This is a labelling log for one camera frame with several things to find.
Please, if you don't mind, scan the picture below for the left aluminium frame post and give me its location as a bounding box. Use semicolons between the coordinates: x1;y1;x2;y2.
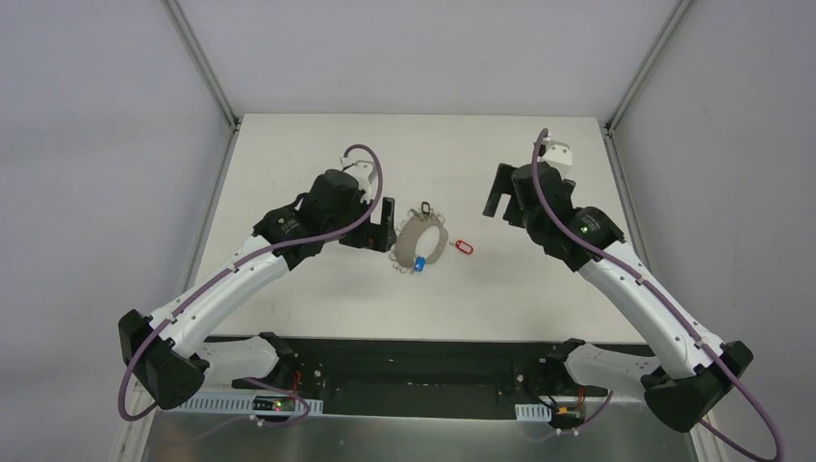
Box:
162;0;241;132

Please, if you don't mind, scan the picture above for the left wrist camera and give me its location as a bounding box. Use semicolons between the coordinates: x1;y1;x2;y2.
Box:
341;159;378;204

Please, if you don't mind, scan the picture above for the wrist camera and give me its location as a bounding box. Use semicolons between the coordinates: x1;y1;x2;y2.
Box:
539;138;574;177
341;159;378;204

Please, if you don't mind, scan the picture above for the right white cable duct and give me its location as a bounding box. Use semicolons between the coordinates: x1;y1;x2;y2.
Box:
514;403;552;423

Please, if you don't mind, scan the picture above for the right aluminium frame post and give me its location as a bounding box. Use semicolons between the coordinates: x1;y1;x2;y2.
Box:
605;0;696;136

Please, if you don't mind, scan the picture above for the white cable duct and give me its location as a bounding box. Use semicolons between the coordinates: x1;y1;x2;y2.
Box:
514;403;552;423
170;392;323;417

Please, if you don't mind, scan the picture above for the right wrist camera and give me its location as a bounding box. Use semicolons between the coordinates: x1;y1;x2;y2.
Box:
539;138;574;177

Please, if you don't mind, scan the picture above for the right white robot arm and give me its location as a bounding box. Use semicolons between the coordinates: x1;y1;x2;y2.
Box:
483;162;753;432

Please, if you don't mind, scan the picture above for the aluminium frame post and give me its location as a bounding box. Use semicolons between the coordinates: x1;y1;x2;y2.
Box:
162;0;241;132
605;0;696;136

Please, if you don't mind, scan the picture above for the left white cable duct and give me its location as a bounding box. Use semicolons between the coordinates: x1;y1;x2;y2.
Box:
170;392;323;417

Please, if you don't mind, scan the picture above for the blue key tag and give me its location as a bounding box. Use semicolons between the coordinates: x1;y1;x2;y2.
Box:
413;256;426;272

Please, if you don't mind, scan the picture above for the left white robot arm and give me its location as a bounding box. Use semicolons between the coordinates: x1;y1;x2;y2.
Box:
117;162;394;410

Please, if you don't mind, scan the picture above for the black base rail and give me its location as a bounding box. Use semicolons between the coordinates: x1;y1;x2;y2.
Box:
266;337;578;420

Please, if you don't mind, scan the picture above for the red key tag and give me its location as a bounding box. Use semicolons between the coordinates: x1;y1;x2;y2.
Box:
449;240;474;255

